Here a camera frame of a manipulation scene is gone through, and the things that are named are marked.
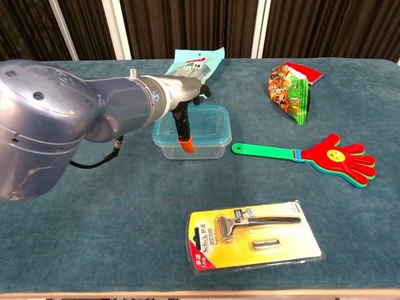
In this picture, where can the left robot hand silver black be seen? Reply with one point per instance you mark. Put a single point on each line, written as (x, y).
(186, 90)

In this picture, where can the blue plastic lid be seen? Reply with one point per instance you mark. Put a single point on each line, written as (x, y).
(209, 125)

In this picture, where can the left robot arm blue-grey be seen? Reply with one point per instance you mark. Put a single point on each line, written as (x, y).
(47, 125)

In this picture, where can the clear plastic food container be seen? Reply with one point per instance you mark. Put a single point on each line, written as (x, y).
(206, 151)

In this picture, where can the teal dishcloth package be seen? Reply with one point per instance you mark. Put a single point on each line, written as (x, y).
(200, 59)

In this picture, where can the black pleated curtain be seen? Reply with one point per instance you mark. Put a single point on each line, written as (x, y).
(187, 25)

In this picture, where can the green orange snack bag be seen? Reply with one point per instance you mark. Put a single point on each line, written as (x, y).
(287, 93)

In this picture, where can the yellow razor blister pack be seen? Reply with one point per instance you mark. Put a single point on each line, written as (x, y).
(250, 237)

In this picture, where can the teal table cloth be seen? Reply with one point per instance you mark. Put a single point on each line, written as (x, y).
(93, 225)

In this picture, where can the red green hand clapper toy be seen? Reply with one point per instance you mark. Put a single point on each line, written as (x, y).
(337, 159)

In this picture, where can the white frame post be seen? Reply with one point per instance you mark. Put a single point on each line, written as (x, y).
(118, 31)
(260, 31)
(63, 31)

